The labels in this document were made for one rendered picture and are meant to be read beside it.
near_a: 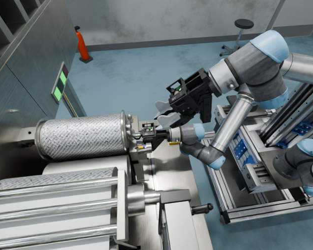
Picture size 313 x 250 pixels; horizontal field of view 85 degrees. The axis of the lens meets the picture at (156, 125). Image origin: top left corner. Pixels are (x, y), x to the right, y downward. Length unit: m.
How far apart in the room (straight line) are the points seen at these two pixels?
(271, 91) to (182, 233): 0.37
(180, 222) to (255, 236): 1.65
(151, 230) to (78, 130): 0.51
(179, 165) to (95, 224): 0.66
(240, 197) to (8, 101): 1.64
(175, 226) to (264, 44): 0.38
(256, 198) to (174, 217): 1.49
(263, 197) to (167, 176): 1.09
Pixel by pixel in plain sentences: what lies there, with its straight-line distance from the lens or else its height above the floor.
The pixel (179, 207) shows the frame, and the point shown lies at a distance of 0.30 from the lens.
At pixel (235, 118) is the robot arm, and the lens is 0.83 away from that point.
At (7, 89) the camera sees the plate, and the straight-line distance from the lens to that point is 0.68.
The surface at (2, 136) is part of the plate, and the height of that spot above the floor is 1.34.
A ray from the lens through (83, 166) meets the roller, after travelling 0.59.
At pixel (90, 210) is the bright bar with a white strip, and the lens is 0.30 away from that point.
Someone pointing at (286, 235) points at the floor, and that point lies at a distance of 2.06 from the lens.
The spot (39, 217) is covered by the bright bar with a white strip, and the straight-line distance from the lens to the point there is 0.33.
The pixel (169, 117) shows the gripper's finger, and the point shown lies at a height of 1.37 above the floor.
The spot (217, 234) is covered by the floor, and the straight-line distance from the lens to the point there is 1.82.
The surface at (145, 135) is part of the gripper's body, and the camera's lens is 0.69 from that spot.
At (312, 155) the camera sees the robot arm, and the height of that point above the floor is 1.04.
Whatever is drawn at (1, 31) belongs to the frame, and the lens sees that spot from 0.76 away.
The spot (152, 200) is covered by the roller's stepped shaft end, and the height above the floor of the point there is 1.35.
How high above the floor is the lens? 1.73
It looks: 53 degrees down
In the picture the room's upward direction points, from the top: straight up
